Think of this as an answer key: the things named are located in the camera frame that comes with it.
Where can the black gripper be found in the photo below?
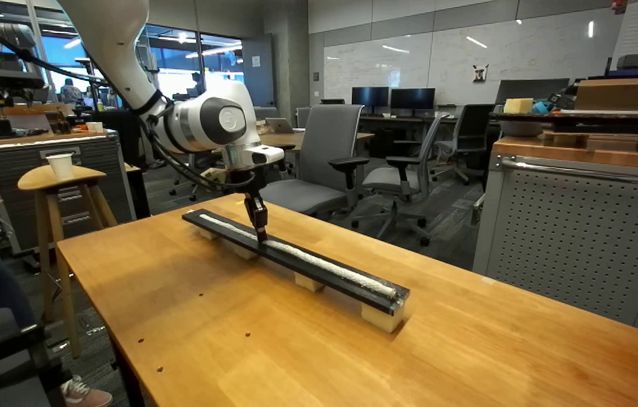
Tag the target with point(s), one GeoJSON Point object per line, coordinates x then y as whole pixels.
{"type": "Point", "coordinates": [251, 182]}

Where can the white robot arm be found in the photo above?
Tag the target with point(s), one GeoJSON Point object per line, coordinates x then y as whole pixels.
{"type": "Point", "coordinates": [217, 119]}

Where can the grey office chair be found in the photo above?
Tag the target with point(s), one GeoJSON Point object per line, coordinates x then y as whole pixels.
{"type": "Point", "coordinates": [405, 177]}
{"type": "Point", "coordinates": [323, 161]}

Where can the black computer monitors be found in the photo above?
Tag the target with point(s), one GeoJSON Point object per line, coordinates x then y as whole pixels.
{"type": "Point", "coordinates": [377, 101]}

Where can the white paper cup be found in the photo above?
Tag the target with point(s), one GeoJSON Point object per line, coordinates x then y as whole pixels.
{"type": "Point", "coordinates": [61, 165]}

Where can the wooden stool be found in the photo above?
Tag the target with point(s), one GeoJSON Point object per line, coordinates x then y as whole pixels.
{"type": "Point", "coordinates": [43, 186]}

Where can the grey metal tool cabinet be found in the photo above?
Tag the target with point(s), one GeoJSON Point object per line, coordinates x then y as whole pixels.
{"type": "Point", "coordinates": [562, 223]}

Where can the long black channel rail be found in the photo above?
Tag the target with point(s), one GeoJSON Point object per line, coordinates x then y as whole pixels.
{"type": "Point", "coordinates": [382, 304]}

